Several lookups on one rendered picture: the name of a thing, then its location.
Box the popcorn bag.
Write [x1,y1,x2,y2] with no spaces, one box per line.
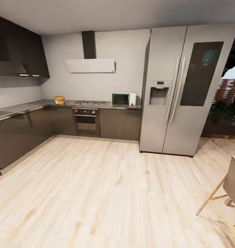
[54,95,65,105]

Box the microwave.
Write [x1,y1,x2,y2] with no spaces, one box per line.
[111,91,136,106]

